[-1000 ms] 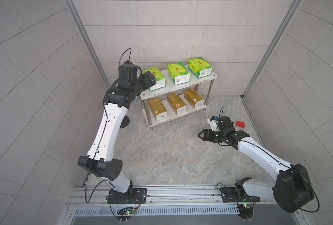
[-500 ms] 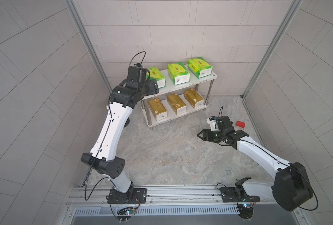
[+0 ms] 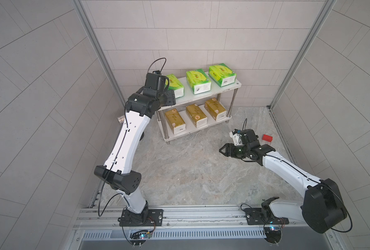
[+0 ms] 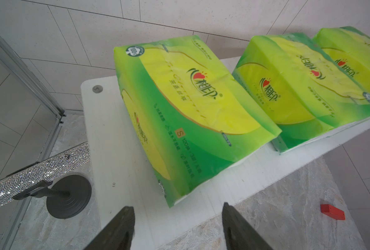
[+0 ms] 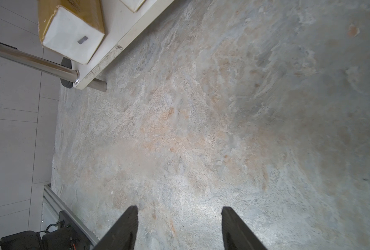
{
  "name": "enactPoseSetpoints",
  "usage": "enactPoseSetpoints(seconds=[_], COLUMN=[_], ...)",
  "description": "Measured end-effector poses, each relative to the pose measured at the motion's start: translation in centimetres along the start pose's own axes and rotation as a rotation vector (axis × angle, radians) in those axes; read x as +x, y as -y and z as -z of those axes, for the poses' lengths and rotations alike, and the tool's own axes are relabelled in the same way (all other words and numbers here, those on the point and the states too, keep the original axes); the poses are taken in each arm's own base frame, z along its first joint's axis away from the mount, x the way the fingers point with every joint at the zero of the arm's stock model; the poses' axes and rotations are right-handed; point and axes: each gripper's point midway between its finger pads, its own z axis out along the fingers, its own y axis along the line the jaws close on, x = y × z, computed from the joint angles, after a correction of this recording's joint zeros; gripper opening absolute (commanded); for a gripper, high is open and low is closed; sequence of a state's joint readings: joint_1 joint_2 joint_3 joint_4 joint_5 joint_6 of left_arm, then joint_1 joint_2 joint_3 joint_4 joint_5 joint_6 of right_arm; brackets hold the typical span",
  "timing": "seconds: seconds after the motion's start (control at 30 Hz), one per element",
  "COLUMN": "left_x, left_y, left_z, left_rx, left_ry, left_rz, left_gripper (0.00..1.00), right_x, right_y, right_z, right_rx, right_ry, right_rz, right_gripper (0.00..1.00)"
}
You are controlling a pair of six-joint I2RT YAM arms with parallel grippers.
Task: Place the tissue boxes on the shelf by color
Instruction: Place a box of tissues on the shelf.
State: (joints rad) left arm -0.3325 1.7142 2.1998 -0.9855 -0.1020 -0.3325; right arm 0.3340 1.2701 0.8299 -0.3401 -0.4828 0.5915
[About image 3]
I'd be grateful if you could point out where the green tissue pack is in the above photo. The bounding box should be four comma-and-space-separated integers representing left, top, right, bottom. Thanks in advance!
209, 63, 237, 87
166, 74, 185, 99
186, 69, 211, 95

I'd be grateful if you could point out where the white two-tier shelf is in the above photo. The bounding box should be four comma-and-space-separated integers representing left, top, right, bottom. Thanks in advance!
158, 77, 242, 144

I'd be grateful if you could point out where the glittery microphone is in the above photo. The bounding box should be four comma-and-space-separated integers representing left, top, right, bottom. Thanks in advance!
117, 115, 125, 124

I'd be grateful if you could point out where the red small block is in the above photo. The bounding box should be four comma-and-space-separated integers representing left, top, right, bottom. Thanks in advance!
262, 134, 273, 143

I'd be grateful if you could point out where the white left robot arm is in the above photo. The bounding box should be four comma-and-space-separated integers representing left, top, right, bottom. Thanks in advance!
94, 70, 176, 227

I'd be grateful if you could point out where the gold tissue pack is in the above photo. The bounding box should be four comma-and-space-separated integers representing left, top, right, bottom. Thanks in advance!
165, 108, 186, 135
204, 98, 227, 121
186, 104, 207, 128

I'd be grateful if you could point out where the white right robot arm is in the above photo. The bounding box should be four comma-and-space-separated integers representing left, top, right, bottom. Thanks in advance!
219, 129, 351, 233

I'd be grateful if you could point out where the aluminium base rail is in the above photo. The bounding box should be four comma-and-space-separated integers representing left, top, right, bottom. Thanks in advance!
73, 205, 318, 242

